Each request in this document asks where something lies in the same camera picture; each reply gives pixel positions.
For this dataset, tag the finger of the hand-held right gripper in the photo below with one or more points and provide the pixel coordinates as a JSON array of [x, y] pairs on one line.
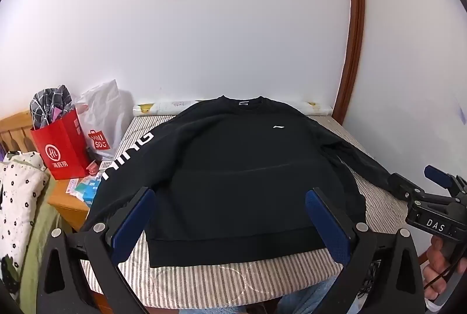
[[401, 184], [437, 175]]

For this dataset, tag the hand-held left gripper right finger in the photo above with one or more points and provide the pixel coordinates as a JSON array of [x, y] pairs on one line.
[[328, 226]]

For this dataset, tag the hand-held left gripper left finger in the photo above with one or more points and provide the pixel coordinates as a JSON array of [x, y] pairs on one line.
[[133, 222]]

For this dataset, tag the black sweatshirt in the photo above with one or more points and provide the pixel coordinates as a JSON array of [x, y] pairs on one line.
[[237, 171]]

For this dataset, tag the person's right hand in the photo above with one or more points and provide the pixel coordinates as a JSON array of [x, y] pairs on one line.
[[434, 259]]

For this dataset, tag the blue white box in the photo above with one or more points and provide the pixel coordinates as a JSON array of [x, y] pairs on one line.
[[90, 191]]

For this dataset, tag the wooden nightstand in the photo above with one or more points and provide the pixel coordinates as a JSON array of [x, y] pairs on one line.
[[62, 199]]

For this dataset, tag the green cloth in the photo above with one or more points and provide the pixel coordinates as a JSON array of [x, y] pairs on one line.
[[36, 237]]

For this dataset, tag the red paper bag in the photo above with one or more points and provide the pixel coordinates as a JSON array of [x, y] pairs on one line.
[[62, 150]]

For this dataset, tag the striped bed blanket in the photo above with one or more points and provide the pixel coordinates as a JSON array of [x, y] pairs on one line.
[[219, 281]]

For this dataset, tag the white plastic bag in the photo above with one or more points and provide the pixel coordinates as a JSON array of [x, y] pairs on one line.
[[105, 109]]

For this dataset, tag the white dotted quilt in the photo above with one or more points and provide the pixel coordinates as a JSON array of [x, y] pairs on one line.
[[18, 197]]

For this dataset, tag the white rolled mat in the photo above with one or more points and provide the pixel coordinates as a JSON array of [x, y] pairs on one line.
[[164, 106]]

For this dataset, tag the grey plaid cloth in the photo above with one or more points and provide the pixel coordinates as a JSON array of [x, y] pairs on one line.
[[47, 102]]

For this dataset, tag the wooden headboard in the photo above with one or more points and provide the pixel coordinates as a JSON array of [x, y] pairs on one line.
[[14, 131]]

